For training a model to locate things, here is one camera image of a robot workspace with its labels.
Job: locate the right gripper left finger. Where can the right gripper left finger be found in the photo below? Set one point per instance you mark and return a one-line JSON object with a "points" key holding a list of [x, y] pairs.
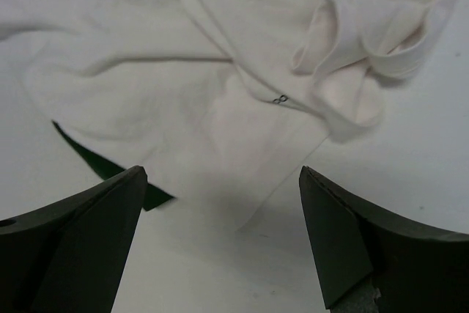
{"points": [[69, 256]]}

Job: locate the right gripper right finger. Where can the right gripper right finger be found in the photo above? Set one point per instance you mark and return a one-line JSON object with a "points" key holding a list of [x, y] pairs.
{"points": [[369, 259]]}

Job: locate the white green raglan t shirt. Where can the white green raglan t shirt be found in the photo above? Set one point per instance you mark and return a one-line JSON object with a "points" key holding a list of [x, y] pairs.
{"points": [[106, 169]]}

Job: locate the white t shirt red print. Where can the white t shirt red print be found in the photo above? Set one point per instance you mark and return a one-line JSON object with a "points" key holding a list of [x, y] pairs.
{"points": [[219, 100]]}

